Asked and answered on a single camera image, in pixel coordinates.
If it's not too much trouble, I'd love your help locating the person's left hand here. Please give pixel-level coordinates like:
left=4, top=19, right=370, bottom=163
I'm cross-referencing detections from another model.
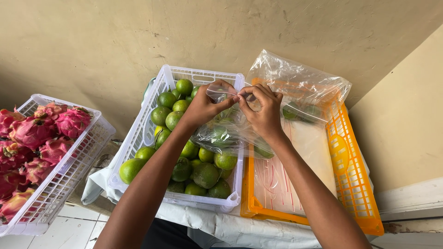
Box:
left=182, top=80, right=240, bottom=130

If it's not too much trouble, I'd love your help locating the person's right hand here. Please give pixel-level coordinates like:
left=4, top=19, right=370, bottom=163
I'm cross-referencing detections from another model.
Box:
left=237, top=84, right=288, bottom=142

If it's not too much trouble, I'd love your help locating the clear zip plastic bag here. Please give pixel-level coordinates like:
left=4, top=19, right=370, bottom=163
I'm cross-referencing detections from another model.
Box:
left=190, top=83, right=277, bottom=160

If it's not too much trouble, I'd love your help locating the green lime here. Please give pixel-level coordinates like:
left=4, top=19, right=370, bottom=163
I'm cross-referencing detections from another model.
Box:
left=302, top=105, right=323, bottom=124
left=208, top=126, right=233, bottom=146
left=254, top=145, right=276, bottom=160
left=282, top=102, right=300, bottom=120

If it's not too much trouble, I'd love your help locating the large crumpled clear plastic bag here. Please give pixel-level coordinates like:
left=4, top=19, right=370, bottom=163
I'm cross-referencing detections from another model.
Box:
left=244, top=49, right=352, bottom=126

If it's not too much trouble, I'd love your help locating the green plastic object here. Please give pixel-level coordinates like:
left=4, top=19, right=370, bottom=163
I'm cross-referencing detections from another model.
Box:
left=141, top=77, right=157, bottom=105

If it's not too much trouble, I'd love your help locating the stack of flat clear bags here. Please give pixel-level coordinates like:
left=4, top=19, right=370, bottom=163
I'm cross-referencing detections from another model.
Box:
left=254, top=119, right=338, bottom=216

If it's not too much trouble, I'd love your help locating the white plastic basket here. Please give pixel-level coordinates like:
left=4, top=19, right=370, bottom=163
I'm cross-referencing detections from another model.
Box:
left=108, top=64, right=245, bottom=213
left=0, top=94, right=117, bottom=237

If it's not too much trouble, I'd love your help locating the heap of green limes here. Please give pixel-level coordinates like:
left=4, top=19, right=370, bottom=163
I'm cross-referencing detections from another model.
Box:
left=119, top=79, right=239, bottom=200

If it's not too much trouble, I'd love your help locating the orange plastic basket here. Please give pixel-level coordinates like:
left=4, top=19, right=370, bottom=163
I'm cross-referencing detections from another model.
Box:
left=240, top=78, right=385, bottom=236

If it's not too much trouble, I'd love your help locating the white table cloth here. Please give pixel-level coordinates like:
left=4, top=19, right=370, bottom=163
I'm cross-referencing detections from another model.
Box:
left=81, top=138, right=375, bottom=249

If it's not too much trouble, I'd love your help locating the person's black clothing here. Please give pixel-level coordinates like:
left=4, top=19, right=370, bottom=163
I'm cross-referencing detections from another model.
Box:
left=141, top=218, right=212, bottom=249

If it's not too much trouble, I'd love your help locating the heap of pink dragon fruits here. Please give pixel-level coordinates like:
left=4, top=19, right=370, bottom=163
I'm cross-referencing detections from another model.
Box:
left=0, top=102, right=93, bottom=225

